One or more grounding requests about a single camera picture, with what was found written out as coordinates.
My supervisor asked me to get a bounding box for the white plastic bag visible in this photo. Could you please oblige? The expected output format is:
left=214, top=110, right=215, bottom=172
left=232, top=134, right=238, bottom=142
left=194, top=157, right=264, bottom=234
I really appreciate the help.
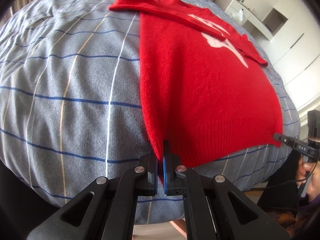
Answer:
left=235, top=9, right=244, bottom=25

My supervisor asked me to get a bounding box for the blue plaid duvet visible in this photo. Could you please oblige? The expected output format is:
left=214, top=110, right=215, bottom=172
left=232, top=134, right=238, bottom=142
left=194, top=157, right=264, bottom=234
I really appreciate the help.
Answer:
left=0, top=0, right=302, bottom=225

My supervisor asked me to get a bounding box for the white built-in desk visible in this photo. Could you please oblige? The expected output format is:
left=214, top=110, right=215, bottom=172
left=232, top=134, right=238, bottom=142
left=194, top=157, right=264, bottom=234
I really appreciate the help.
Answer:
left=214, top=0, right=287, bottom=41

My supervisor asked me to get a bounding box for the red knit sweater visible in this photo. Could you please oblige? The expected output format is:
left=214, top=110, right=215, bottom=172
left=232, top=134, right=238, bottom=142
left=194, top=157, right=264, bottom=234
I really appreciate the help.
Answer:
left=107, top=0, right=285, bottom=185

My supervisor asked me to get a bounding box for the person's right hand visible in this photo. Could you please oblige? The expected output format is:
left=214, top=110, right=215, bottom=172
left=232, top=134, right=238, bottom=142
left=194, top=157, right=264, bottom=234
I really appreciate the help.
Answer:
left=296, top=157, right=319, bottom=202

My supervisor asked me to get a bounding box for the white wardrobe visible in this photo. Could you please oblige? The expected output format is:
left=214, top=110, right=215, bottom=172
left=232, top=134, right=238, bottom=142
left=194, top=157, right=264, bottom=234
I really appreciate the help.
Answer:
left=264, top=0, right=319, bottom=124

